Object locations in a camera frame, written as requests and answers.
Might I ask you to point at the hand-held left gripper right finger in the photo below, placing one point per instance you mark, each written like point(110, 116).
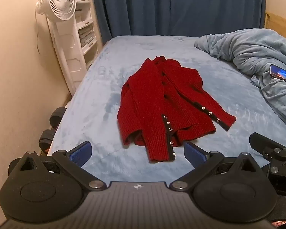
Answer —
point(195, 153)

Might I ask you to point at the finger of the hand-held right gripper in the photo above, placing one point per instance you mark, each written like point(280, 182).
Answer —
point(264, 142)

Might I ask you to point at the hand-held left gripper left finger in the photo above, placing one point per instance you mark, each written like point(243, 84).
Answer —
point(82, 152)

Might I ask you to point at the red knit cardigan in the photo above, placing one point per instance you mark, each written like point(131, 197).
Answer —
point(162, 105)

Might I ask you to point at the black dumbbell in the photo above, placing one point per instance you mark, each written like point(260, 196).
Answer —
point(57, 115)
point(47, 138)

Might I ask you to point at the smartphone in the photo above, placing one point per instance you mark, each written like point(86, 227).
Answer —
point(281, 74)

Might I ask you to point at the light blue crumpled blanket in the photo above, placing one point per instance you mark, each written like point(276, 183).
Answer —
point(252, 50)

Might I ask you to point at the white shelf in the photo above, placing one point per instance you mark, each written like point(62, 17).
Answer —
point(86, 26)

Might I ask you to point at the dark blue curtain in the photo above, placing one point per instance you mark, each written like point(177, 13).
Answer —
point(176, 7)

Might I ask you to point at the wooden bed frame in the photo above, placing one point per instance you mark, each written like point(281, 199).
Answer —
point(280, 23)

